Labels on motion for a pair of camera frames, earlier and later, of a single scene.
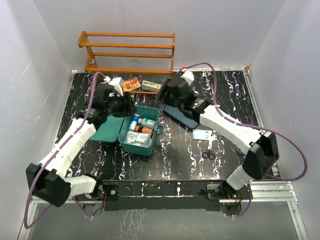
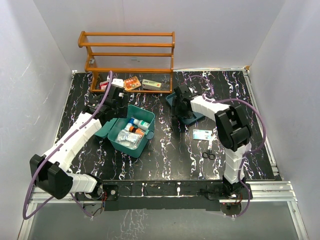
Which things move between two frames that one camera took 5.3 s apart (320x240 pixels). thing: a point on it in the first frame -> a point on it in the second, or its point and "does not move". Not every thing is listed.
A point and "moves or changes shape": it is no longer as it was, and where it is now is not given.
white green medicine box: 148,85 does not move
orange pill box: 131,84 does not move
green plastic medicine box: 115,129 moves or changes shape
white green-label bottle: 147,122 -> 140,124
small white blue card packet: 204,135 does not move
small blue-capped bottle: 135,119 -> 130,124
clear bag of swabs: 133,137 moves or changes shape
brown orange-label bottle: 144,129 -> 133,129
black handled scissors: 210,156 does not move
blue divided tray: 176,114 moves or changes shape
